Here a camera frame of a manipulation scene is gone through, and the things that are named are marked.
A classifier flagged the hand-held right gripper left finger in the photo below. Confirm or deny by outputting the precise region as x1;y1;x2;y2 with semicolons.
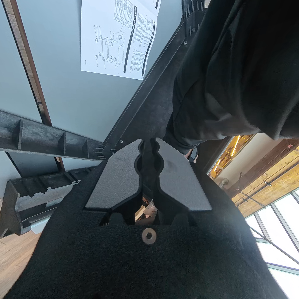
85;139;143;212

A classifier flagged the black ribbed plastic panel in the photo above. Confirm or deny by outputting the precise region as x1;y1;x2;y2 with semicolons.
0;110;117;162

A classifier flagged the grey desk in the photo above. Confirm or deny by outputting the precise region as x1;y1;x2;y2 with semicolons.
0;0;185;178

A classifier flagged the person's left forearm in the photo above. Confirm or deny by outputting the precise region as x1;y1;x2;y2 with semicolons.
163;0;299;155

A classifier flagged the large window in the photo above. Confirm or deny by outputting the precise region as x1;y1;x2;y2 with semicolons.
245;189;299;299

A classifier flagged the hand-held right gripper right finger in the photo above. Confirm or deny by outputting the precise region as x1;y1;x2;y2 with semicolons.
151;138;212;212

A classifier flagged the black ceiling track rail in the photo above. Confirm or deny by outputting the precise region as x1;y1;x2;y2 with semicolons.
238;172;273;209

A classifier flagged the large black plastic panel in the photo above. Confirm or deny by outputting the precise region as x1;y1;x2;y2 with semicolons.
103;0;234;175

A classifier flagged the white paper instruction sheet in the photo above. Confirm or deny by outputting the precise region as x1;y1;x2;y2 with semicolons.
81;0;162;80

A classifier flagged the black notched plastic panel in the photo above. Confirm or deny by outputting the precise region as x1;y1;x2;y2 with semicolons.
0;166;100;237

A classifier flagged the brown desk edge strip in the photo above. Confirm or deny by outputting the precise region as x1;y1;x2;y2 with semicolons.
1;0;66;171

